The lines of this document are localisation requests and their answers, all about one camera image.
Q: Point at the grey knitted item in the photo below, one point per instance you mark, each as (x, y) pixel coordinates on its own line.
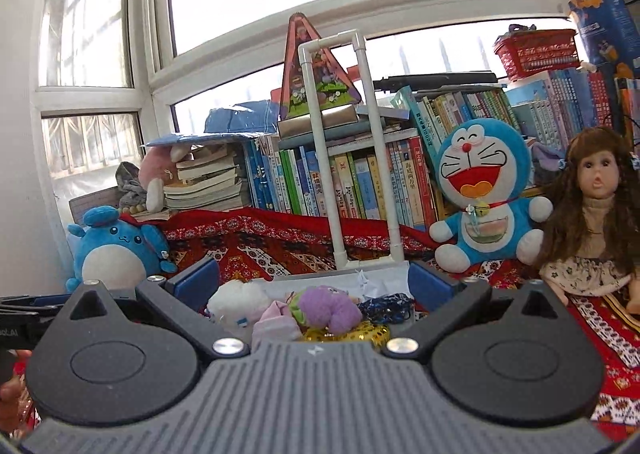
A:
(132, 197)

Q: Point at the white pipe frame handle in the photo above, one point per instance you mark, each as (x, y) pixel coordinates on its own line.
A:
(306, 53)

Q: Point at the purple plush toy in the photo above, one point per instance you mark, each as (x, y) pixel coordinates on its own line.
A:
(328, 308)

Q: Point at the row of upright books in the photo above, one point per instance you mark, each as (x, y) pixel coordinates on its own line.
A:
(548, 110)

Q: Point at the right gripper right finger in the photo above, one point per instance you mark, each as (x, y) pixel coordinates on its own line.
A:
(449, 303)

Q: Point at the yellow sequin band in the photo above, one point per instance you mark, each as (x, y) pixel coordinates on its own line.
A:
(367, 331)

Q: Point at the blue round plush toy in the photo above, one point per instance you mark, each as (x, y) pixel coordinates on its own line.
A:
(115, 252)

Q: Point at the Doraemon plush toy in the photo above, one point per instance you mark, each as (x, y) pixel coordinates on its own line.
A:
(483, 167)

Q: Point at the pink cloth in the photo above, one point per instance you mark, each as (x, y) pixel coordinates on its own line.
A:
(276, 323)

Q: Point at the person's hand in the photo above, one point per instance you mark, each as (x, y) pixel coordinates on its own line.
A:
(16, 404)

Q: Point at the blue sequin scrunchie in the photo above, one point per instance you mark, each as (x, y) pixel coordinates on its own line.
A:
(387, 310)

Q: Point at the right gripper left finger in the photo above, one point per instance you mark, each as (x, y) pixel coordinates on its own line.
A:
(177, 304)

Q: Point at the red plastic basket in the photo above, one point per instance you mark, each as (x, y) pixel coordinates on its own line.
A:
(525, 51)

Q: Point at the brown haired doll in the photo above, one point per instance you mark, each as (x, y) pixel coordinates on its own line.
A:
(591, 239)

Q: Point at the blue cardboard package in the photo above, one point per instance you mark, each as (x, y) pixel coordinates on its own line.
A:
(609, 34)

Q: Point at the pink white plush toy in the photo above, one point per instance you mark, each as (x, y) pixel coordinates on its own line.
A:
(158, 168)

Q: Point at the grey cardboard tray box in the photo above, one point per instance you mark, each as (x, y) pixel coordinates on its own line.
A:
(365, 282)

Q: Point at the triangular colourful toy box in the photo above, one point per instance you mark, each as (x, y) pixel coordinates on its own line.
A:
(331, 82)

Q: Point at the white fluffy plush toy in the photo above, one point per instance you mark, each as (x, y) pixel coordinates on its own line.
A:
(237, 306)

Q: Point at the stack of lying books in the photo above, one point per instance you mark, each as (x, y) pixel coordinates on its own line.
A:
(213, 176)

